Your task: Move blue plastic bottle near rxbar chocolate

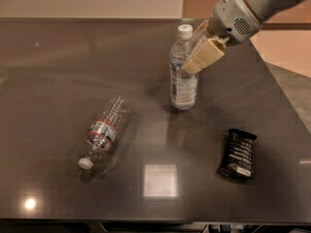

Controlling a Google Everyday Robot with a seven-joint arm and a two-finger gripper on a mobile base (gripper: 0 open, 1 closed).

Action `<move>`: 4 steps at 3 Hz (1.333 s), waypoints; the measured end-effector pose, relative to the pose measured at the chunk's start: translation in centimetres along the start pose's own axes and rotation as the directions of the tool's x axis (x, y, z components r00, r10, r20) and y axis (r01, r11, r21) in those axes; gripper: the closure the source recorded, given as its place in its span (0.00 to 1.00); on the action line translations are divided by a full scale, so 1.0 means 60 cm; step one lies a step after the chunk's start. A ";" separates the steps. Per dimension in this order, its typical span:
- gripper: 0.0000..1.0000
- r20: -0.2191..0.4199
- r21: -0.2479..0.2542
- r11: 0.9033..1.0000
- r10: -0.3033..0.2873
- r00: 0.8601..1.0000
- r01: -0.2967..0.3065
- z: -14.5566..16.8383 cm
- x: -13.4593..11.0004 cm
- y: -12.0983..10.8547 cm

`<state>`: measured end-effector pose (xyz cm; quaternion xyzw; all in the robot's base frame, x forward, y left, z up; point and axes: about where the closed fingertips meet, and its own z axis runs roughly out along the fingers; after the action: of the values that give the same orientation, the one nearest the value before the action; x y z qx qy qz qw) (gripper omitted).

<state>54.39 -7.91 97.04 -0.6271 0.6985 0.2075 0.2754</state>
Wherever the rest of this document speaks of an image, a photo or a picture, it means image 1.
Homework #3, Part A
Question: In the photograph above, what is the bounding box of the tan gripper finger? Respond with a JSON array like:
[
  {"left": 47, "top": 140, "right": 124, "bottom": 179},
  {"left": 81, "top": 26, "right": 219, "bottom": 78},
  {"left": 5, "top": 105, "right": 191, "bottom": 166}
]
[
  {"left": 180, "top": 36, "right": 228, "bottom": 77},
  {"left": 191, "top": 19, "right": 211, "bottom": 43}
]

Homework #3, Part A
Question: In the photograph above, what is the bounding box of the blue label water bottle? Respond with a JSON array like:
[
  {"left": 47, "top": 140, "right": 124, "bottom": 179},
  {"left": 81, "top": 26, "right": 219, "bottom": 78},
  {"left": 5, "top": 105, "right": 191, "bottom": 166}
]
[{"left": 170, "top": 24, "right": 198, "bottom": 110}]

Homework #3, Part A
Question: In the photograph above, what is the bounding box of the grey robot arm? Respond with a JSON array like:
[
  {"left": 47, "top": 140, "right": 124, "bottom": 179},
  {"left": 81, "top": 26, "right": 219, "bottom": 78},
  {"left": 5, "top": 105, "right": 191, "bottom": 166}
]
[{"left": 181, "top": 0, "right": 304, "bottom": 76}]

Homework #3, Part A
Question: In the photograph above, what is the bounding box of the black rxbar chocolate wrapper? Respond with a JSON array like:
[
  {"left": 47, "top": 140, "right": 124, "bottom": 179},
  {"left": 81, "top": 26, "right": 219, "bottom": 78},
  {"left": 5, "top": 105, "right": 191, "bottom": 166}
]
[{"left": 218, "top": 128, "right": 257, "bottom": 180}]

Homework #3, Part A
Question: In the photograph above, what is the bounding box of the clear empty plastic bottle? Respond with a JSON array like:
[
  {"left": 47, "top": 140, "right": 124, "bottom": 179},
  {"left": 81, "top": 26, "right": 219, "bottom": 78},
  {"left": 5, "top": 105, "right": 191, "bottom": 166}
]
[{"left": 78, "top": 96, "right": 130, "bottom": 171}]

